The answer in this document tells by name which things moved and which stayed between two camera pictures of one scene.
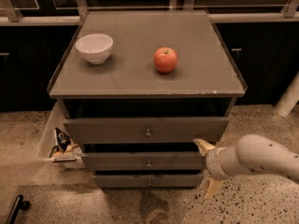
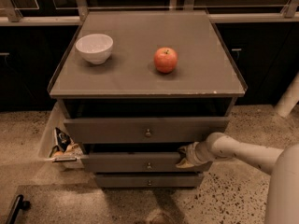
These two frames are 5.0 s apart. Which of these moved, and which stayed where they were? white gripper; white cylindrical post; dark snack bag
Moved: white gripper
Stayed: white cylindrical post; dark snack bag
